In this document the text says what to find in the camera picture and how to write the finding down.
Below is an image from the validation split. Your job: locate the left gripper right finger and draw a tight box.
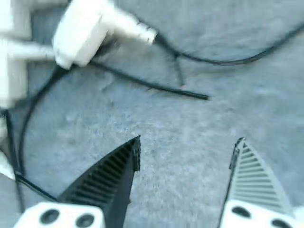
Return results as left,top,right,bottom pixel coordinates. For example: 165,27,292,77
218,137,298,228

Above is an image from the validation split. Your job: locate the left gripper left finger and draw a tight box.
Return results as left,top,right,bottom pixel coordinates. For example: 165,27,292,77
20,134,141,228

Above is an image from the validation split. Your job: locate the white two-prong plug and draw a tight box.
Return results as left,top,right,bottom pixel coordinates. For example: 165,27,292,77
51,0,158,70

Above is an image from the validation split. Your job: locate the white power strip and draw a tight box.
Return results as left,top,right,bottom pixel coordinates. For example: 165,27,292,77
0,0,33,109

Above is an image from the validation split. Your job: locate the black cable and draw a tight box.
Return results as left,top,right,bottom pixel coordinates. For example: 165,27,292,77
18,66,72,214
4,111,57,202
89,60,209,101
154,28,304,66

